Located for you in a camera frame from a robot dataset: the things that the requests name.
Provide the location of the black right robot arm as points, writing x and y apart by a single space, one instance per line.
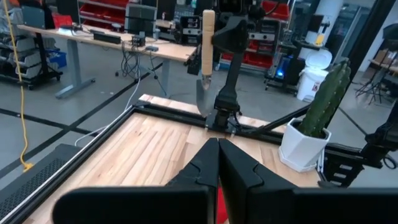
230 81

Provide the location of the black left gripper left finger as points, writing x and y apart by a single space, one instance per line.
140 208

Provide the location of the red bin storage rack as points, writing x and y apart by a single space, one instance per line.
258 59

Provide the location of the white trash bin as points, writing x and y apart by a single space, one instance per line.
312 81

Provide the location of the red bin wall shelf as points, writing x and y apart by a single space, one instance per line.
102 9

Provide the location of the black frame upright post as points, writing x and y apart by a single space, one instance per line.
367 46

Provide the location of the black desk box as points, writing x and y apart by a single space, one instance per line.
107 38

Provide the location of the black tripod stand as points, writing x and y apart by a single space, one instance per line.
373 90

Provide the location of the black electronics box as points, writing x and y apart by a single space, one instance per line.
190 29

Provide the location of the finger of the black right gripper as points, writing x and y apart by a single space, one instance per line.
233 35

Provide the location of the black mount bracket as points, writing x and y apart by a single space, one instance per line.
376 140

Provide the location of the green cactus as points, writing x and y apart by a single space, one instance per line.
326 99

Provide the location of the grey desk monitor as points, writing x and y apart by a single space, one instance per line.
140 18

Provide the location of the desk with grey legs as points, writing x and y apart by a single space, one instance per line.
161 51

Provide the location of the white faceted plant pot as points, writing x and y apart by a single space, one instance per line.
298 149

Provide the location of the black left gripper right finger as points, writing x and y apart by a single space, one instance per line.
311 208

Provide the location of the black cart white bins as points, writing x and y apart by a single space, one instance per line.
40 62

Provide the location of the blue crate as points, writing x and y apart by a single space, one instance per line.
57 59

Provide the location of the black perforated computer case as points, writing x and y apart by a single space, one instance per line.
31 183

